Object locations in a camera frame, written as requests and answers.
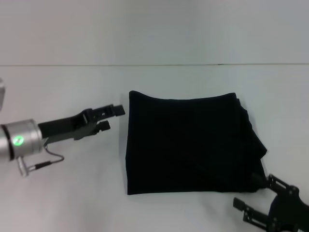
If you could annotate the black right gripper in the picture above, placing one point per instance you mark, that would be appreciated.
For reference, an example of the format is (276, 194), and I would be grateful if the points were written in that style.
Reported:
(289, 210)

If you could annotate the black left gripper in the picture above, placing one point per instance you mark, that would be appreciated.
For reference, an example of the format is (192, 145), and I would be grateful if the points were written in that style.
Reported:
(65, 128)

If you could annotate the black t-shirt with FREE print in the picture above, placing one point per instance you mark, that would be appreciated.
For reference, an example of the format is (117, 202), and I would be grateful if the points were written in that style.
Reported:
(193, 145)

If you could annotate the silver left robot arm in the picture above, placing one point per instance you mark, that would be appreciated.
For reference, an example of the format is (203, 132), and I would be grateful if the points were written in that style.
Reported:
(19, 140)

